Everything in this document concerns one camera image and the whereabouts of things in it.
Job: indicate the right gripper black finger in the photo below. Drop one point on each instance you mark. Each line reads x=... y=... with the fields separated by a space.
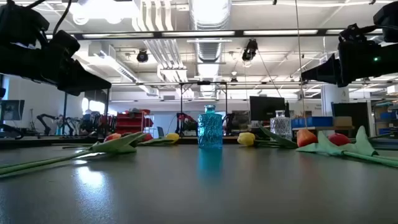
x=325 y=73

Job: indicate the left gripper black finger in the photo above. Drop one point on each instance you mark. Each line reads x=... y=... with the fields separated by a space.
x=84 y=82

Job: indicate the orange artificial tulip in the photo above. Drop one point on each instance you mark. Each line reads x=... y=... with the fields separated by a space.
x=306 y=137
x=112 y=137

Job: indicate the dark maroon artificial tulip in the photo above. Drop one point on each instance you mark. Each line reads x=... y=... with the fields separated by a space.
x=126 y=134

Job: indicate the yellow artificial tulip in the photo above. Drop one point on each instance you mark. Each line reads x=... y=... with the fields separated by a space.
x=173 y=137
x=246 y=138

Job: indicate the black background robot arm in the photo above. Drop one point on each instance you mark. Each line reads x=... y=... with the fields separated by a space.
x=43 y=118

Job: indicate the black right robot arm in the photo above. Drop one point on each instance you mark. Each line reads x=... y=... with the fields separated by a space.
x=388 y=21

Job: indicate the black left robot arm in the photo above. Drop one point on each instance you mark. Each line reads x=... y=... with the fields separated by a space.
x=18 y=21

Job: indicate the clear glass vase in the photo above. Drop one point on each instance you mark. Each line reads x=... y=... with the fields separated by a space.
x=280 y=126

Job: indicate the blue glass vase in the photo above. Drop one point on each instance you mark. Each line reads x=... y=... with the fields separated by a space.
x=210 y=130

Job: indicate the blue storage bins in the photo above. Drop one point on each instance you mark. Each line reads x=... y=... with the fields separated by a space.
x=314 y=121

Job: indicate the brown cardboard box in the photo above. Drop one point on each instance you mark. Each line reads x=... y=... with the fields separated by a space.
x=342 y=121

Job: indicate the black cabinet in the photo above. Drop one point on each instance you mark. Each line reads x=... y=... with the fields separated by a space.
x=357 y=113

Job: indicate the grey computer monitor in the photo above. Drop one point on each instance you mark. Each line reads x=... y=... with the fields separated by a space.
x=12 y=109

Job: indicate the red tool cart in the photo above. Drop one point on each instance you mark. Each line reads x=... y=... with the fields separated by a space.
x=129 y=123

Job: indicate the black computer monitor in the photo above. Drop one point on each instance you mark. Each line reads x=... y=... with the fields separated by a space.
x=267 y=108

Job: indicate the black round ceiling camera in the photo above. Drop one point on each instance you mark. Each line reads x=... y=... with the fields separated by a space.
x=142 y=56

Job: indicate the black overhead rig camera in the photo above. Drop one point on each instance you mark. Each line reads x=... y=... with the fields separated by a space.
x=250 y=49

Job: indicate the black overhead frame bar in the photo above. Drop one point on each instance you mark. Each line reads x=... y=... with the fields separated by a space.
x=238 y=32

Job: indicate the black background frame stand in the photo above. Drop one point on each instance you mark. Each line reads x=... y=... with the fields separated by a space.
x=181 y=105

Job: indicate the silver ceiling air duct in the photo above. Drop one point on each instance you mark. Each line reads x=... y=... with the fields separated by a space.
x=210 y=18

